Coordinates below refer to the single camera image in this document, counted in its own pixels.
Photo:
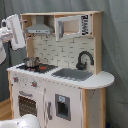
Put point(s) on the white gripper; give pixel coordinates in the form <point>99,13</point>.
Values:
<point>11,31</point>

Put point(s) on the white toy microwave door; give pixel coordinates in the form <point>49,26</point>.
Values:
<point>72,26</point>

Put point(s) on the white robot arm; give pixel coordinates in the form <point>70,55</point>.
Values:
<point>26,121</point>

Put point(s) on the wooden toy kitchen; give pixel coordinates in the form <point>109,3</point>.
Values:
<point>64,54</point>

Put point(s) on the small metal pot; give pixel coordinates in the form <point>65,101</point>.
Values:
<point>31,61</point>

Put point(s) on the grey range hood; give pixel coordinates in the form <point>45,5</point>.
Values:
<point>39,27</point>

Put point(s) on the black toy stovetop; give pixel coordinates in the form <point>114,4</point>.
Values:
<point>41,68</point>

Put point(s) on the red left stove knob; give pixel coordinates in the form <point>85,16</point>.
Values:
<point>15,79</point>

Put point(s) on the red stove knob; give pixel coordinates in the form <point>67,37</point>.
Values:
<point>15,79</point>
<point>34,84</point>

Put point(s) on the red right stove knob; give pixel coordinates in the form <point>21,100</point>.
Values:
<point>34,84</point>

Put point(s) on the white oven door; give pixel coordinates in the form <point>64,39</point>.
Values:
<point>26,101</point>

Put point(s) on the grey toy sink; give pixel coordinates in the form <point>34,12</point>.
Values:
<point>73,74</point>

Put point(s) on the black toy faucet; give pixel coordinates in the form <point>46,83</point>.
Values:
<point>82,60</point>

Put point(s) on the white cabinet door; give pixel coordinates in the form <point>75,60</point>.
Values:
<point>63,107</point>

